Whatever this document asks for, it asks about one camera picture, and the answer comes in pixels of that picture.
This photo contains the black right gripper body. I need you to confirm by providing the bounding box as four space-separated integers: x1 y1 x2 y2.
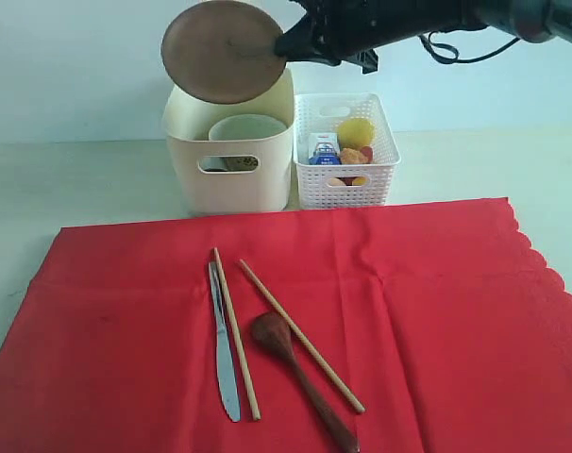
300 1 475 74

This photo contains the yellow lemon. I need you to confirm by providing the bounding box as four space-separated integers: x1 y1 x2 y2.
336 118 375 149

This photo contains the brown round plate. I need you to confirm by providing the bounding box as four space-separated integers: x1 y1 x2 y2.
160 1 286 105

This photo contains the blue white milk carton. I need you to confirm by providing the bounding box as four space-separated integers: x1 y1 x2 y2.
308 132 341 165

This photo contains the fried breaded nugget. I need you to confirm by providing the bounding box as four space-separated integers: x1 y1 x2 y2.
340 148 369 165

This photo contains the red sausage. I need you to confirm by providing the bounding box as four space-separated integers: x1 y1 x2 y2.
360 145 374 163

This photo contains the brown egg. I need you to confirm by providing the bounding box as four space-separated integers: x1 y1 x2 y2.
328 177 346 187

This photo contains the yellow cheese wedge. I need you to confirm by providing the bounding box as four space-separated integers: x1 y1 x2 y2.
351 176 368 187

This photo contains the dark wooden spoon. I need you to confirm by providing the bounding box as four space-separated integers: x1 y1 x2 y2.
250 312 361 452

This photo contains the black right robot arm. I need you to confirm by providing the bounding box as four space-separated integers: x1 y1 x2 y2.
275 0 572 74

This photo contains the white perforated plastic basket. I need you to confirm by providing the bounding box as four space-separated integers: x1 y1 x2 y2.
293 93 401 209

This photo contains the cream plastic storage bin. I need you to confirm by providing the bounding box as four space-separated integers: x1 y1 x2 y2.
162 70 294 215

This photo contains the red table cloth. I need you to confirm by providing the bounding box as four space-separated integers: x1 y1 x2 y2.
0 198 572 452

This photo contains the metal table knife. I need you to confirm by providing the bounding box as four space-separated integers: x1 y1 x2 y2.
208 261 241 423

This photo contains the right wooden chopstick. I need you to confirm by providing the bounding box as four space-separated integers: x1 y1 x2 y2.
240 259 366 414

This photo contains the wooden chopstick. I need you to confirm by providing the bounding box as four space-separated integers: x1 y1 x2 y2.
213 247 261 422
240 259 366 414

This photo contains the left wooden chopstick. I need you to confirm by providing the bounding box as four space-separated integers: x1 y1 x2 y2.
213 247 261 422

